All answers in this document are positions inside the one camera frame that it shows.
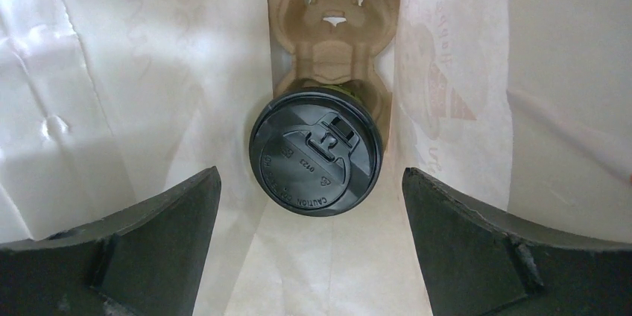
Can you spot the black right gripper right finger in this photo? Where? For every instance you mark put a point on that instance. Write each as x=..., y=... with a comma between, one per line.
x=477, y=259

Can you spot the brown paper takeout bag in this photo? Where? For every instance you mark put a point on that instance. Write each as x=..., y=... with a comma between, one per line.
x=524, y=105

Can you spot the green paper coffee cup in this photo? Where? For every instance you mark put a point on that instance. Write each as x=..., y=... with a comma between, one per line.
x=342, y=89

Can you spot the brown pulp cup carrier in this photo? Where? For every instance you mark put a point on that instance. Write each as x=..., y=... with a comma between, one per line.
x=336, y=42

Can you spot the black plastic cup lid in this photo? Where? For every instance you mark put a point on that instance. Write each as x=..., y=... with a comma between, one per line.
x=316, y=152

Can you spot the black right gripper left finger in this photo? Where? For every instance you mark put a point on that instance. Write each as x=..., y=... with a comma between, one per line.
x=147, y=259

